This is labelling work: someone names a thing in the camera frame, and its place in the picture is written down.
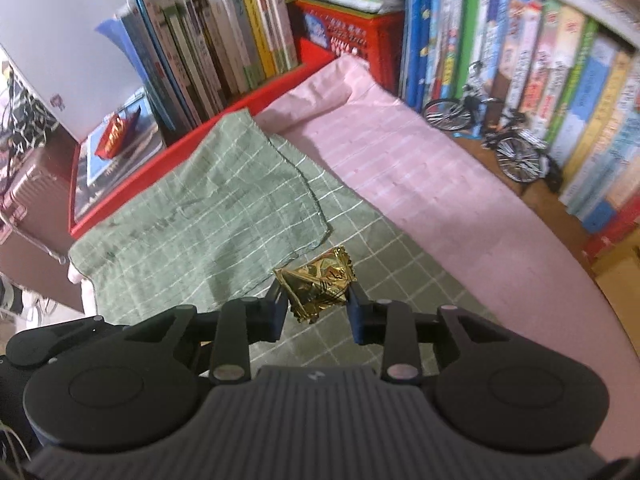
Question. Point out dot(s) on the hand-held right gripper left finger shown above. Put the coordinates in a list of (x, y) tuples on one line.
[(278, 312)]

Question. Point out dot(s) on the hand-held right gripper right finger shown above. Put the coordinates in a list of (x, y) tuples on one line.
[(357, 317)]

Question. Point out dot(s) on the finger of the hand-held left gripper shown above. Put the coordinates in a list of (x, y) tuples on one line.
[(50, 342)]

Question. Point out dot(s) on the small gold foil wrapper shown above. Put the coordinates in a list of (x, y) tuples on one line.
[(320, 280)]

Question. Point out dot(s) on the dark green checked cloth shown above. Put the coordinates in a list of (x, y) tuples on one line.
[(400, 270)]

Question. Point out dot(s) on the light green checked cloth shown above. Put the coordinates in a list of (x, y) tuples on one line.
[(200, 210)]

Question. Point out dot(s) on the pink ribbed suitcase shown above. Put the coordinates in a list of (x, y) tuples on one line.
[(30, 185)]

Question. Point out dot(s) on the pink bed sheet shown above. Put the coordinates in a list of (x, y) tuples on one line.
[(425, 160)]

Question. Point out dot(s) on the flat picture book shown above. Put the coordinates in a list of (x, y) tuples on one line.
[(97, 172)]

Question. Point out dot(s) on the red plastic tray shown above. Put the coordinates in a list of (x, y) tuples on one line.
[(150, 176)]

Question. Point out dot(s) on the red toy boat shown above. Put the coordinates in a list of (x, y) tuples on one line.
[(116, 135)]

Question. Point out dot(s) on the black model bicycle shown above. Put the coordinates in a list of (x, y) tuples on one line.
[(517, 157)]

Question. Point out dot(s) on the black white patterned cloth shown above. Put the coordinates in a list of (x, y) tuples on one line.
[(25, 110)]

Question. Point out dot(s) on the small black object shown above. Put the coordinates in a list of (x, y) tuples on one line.
[(552, 175)]

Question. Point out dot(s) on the row of pale spine books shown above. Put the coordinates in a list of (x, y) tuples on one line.
[(210, 45)]

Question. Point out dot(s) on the red plastic crate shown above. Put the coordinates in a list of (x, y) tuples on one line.
[(350, 40)]

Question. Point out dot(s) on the white laptop lid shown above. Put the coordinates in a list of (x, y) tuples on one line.
[(60, 35)]

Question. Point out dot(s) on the row of tall picture books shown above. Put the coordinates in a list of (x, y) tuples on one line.
[(550, 70)]

